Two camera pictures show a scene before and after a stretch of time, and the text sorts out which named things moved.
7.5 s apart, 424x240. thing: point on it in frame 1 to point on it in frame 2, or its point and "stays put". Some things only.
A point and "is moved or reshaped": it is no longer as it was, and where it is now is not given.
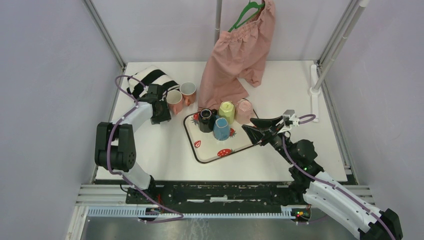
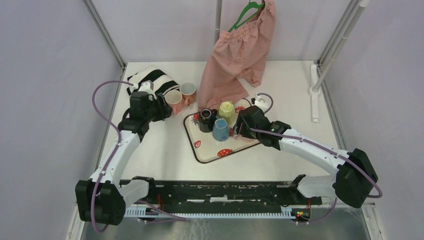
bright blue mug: x=221 y=129 stays put
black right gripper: x=255 y=134 to x=237 y=126
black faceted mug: x=206 y=119 stays put
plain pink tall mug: x=175 y=101 stays put
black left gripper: x=165 y=116 stays put
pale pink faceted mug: x=244 y=111 is moved or reshaped
